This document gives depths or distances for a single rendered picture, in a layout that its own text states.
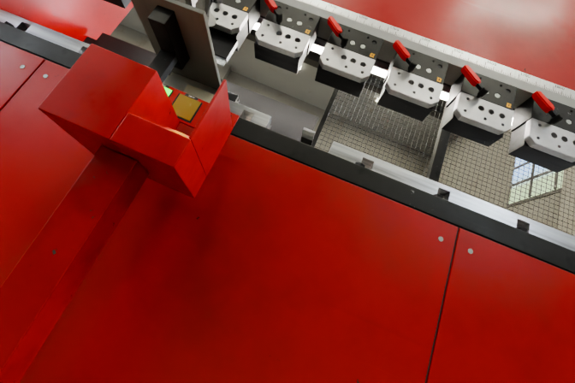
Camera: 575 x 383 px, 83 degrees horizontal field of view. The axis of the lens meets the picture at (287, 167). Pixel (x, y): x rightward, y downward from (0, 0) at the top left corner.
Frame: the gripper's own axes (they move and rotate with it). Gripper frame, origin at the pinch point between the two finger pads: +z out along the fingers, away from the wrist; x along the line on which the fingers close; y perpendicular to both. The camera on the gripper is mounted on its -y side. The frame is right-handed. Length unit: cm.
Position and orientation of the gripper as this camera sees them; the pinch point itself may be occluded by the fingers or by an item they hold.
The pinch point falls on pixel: (188, 31)
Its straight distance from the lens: 90.4
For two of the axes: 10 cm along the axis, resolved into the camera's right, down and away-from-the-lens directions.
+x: -9.1, -3.0, 2.9
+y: 3.6, -2.0, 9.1
